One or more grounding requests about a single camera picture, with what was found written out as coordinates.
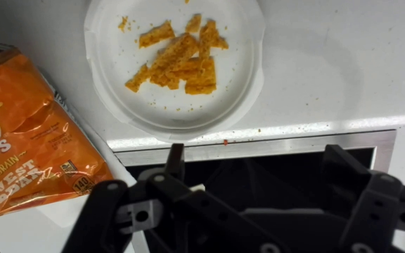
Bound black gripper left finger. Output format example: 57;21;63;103
60;142;281;253

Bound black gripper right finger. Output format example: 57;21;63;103
322;143;405;253

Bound orange chip pieces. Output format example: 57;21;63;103
116;13;230;97

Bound round white plate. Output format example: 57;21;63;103
83;0;265;140

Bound black sink basin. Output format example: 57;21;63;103
112;129;398;253

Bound orange Sun Chips bag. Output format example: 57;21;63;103
0;41;115;219

